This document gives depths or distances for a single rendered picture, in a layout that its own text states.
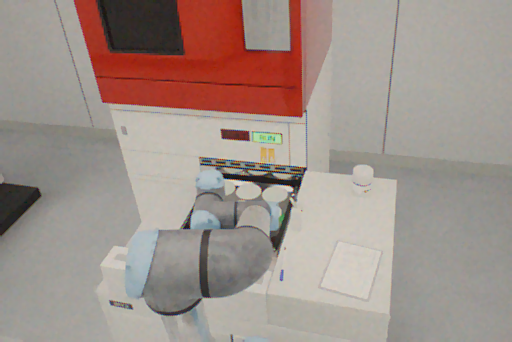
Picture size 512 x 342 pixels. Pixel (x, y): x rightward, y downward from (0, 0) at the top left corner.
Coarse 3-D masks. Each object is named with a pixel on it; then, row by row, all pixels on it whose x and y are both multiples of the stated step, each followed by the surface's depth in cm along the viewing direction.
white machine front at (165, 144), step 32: (128, 128) 199; (160, 128) 194; (192, 128) 190; (224, 128) 185; (256, 128) 182; (288, 128) 178; (128, 160) 210; (160, 160) 204; (192, 160) 200; (256, 160) 190; (288, 160) 186
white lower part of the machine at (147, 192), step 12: (324, 144) 236; (324, 156) 241; (324, 168) 246; (132, 180) 216; (144, 180) 214; (156, 180) 213; (144, 192) 219; (156, 192) 216; (144, 204) 223; (144, 216) 228
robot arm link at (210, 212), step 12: (204, 192) 123; (204, 204) 119; (216, 204) 119; (228, 204) 118; (192, 216) 118; (204, 216) 115; (216, 216) 117; (228, 216) 117; (192, 228) 116; (204, 228) 116; (216, 228) 116; (228, 228) 118
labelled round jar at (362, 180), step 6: (354, 168) 169; (360, 168) 169; (366, 168) 168; (354, 174) 167; (360, 174) 166; (366, 174) 166; (372, 174) 166; (354, 180) 168; (360, 180) 167; (366, 180) 166; (372, 180) 169; (354, 186) 170; (360, 186) 168; (366, 186) 168; (354, 192) 171; (360, 192) 169; (366, 192) 169
